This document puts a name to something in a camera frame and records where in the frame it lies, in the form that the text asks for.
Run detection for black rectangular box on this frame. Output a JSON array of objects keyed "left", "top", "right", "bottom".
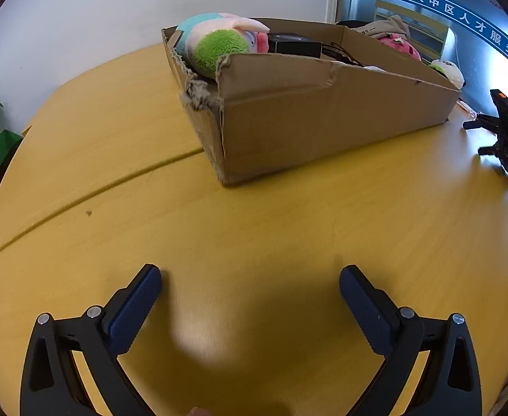
[{"left": 268, "top": 32, "right": 323, "bottom": 58}]

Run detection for beige printed cloth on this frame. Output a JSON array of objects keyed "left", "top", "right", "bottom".
[{"left": 352, "top": 14, "right": 411, "bottom": 41}]

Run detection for blue wall banner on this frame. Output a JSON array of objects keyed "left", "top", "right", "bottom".
[{"left": 352, "top": 0, "right": 508, "bottom": 79}]

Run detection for green pink blue plush toy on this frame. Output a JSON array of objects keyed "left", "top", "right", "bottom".
[{"left": 177, "top": 12, "right": 271, "bottom": 79}]

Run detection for white green plush toy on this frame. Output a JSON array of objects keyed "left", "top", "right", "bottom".
[{"left": 430, "top": 58, "right": 466, "bottom": 88}]

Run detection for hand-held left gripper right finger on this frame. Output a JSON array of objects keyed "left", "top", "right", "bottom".
[{"left": 339, "top": 264, "right": 482, "bottom": 416}]

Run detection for brown cardboard box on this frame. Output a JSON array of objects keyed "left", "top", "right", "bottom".
[{"left": 161, "top": 17, "right": 462, "bottom": 188}]

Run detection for black sunglasses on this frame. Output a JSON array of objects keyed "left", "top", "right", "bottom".
[{"left": 322, "top": 42, "right": 364, "bottom": 67}]

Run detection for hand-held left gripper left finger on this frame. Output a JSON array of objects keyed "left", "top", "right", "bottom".
[{"left": 20, "top": 263, "right": 163, "bottom": 416}]

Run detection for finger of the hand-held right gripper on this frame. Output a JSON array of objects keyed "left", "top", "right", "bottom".
[
  {"left": 463, "top": 114, "right": 503, "bottom": 134},
  {"left": 478, "top": 138, "right": 508, "bottom": 157}
]

